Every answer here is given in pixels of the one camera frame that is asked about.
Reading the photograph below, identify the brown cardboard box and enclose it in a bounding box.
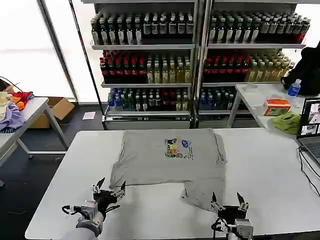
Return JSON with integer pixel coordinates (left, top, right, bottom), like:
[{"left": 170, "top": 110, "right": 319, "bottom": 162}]
[{"left": 29, "top": 96, "right": 76, "bottom": 129}]

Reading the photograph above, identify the grey laptop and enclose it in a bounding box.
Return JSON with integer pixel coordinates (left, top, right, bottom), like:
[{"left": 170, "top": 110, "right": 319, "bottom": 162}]
[{"left": 296, "top": 97, "right": 320, "bottom": 166}]

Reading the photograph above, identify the blue label water bottle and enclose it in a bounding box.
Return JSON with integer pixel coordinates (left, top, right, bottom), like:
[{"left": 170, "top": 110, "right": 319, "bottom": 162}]
[{"left": 287, "top": 78, "right": 302, "bottom": 109}]

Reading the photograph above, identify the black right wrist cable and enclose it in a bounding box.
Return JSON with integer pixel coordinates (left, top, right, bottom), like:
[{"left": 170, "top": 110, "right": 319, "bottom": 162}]
[{"left": 210, "top": 216, "right": 230, "bottom": 240}]

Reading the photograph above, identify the green cloth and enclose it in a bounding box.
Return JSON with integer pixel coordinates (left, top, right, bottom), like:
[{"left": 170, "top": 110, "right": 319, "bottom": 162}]
[{"left": 270, "top": 110, "right": 302, "bottom": 135}]

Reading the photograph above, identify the orange tissue box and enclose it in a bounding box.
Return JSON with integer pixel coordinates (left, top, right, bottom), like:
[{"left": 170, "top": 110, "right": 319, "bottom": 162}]
[{"left": 263, "top": 98, "right": 292, "bottom": 117}]

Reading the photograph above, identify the black bag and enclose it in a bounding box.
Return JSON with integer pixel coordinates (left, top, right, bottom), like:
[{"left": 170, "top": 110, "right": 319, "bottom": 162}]
[{"left": 279, "top": 45, "right": 320, "bottom": 96}]

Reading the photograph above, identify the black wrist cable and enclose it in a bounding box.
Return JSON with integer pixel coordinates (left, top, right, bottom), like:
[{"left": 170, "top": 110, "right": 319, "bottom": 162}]
[
  {"left": 61, "top": 204, "right": 83, "bottom": 219},
  {"left": 104, "top": 204, "right": 122, "bottom": 214},
  {"left": 210, "top": 216, "right": 230, "bottom": 240}
]

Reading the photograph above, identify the black slanted pole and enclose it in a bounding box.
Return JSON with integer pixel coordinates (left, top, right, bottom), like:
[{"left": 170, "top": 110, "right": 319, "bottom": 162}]
[{"left": 68, "top": 0, "right": 109, "bottom": 130}]

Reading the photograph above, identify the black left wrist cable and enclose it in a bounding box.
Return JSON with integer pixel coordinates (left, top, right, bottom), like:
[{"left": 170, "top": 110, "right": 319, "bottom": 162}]
[
  {"left": 61, "top": 204, "right": 83, "bottom": 219},
  {"left": 104, "top": 204, "right": 122, "bottom": 214}
]

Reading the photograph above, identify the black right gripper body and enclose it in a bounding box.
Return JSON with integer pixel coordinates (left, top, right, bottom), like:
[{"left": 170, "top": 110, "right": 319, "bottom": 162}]
[{"left": 217, "top": 204, "right": 248, "bottom": 221}]

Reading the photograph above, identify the red orange cloth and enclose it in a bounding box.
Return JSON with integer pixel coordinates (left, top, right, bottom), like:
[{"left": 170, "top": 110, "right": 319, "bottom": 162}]
[{"left": 10, "top": 90, "right": 35, "bottom": 112}]

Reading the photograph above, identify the white side table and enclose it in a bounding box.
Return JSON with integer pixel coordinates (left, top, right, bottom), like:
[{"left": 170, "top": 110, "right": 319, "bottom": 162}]
[{"left": 226, "top": 83, "right": 320, "bottom": 135}]

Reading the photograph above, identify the black laptop cable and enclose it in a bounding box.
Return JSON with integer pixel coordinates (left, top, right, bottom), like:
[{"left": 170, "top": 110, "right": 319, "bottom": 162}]
[{"left": 298, "top": 145, "right": 320, "bottom": 196}]

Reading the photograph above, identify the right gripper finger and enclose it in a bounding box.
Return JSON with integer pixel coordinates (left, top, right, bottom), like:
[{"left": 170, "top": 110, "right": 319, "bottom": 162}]
[
  {"left": 209, "top": 191, "right": 224, "bottom": 214},
  {"left": 236, "top": 192, "right": 250, "bottom": 211}
]

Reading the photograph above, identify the grey printed t-shirt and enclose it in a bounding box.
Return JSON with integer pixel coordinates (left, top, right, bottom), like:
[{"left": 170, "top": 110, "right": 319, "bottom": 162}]
[{"left": 109, "top": 128, "right": 228, "bottom": 214}]

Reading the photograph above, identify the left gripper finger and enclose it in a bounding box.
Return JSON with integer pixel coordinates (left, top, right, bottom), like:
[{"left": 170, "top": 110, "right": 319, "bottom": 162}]
[
  {"left": 112, "top": 180, "right": 127, "bottom": 201},
  {"left": 91, "top": 177, "right": 106, "bottom": 196}
]

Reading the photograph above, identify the white table with clothes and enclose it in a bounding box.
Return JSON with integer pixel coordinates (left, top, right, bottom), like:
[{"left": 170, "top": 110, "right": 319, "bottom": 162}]
[{"left": 0, "top": 96, "right": 69, "bottom": 168}]

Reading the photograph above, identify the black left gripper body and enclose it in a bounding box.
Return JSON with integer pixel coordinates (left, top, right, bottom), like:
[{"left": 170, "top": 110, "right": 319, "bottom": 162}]
[{"left": 93, "top": 189, "right": 119, "bottom": 214}]

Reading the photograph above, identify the beige cloth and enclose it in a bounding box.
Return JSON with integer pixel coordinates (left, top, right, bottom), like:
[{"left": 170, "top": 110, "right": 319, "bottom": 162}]
[{"left": 0, "top": 90, "right": 13, "bottom": 121}]

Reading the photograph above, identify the bottle shelf rack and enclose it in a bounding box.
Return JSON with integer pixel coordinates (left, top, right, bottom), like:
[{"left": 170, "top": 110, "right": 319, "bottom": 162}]
[
  {"left": 89, "top": 0, "right": 199, "bottom": 130},
  {"left": 197, "top": 0, "right": 312, "bottom": 129}
]

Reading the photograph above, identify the thin black cable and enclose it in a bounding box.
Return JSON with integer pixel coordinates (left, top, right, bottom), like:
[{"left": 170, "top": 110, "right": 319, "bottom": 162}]
[{"left": 0, "top": 75, "right": 25, "bottom": 95}]

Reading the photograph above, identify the purple cloth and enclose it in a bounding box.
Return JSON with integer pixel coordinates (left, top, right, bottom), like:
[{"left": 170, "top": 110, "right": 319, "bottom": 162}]
[{"left": 0, "top": 100, "right": 26, "bottom": 133}]

